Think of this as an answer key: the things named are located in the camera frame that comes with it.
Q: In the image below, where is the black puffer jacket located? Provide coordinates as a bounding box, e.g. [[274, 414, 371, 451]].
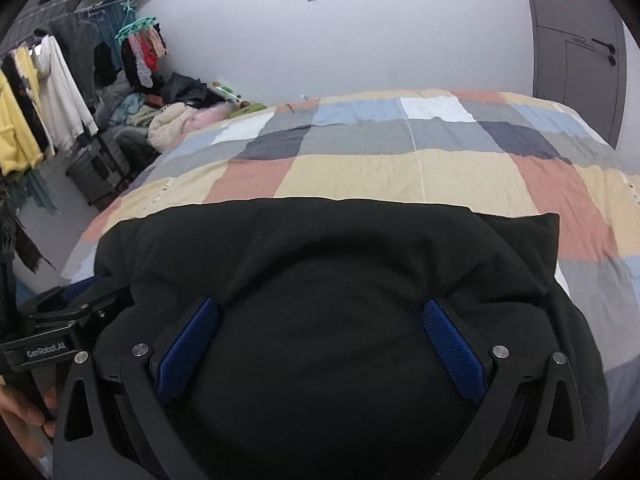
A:
[[94, 198, 608, 479]]

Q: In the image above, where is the metal clothes rack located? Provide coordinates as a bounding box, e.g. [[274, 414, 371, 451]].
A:
[[1, 0, 126, 54]]

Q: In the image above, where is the person's left hand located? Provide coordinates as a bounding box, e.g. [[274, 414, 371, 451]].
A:
[[1, 379, 56, 460]]

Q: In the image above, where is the black suitcase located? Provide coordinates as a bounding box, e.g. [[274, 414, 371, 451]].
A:
[[65, 132, 132, 211]]

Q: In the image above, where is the yellow fleece jacket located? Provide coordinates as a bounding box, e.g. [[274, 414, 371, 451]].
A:
[[1, 54, 54, 178]]

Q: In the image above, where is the white hanging sweater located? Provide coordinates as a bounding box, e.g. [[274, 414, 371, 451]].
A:
[[35, 35, 98, 152]]

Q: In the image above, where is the cream fluffy garment pile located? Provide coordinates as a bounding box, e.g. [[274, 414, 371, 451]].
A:
[[148, 102, 198, 153]]

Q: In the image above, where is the colourful checked bed cover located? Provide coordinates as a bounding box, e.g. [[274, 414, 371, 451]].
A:
[[62, 89, 639, 458]]

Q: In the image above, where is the dark grey hanging garment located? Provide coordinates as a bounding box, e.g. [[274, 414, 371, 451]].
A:
[[46, 13, 98, 108]]

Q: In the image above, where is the green clip hanger with laundry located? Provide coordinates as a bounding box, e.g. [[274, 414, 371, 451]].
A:
[[115, 16, 167, 91]]

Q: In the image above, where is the grey door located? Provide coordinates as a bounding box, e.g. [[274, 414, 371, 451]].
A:
[[529, 0, 627, 146]]

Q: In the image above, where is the black door handle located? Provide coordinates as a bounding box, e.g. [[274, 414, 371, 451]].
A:
[[591, 38, 617, 66]]

